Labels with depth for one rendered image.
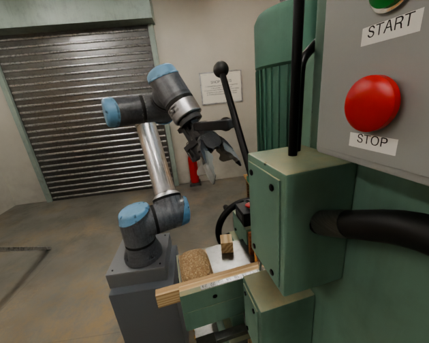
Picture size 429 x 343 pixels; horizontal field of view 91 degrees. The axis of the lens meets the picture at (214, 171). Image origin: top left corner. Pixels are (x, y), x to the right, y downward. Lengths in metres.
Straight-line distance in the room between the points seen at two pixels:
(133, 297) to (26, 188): 3.58
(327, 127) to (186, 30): 3.41
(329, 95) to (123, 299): 1.19
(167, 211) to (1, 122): 3.60
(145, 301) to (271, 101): 1.07
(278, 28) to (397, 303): 0.40
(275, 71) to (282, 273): 0.33
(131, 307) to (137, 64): 3.00
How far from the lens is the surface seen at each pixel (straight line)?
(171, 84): 0.64
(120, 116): 0.72
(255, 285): 0.39
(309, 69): 0.37
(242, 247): 0.74
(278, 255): 0.26
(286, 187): 0.21
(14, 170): 4.53
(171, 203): 1.09
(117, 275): 1.20
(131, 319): 1.34
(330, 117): 0.18
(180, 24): 3.57
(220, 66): 0.51
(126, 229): 1.08
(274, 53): 0.44
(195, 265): 0.65
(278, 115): 0.43
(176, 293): 0.60
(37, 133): 4.12
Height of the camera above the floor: 1.37
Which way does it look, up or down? 20 degrees down
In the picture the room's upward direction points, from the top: 6 degrees counter-clockwise
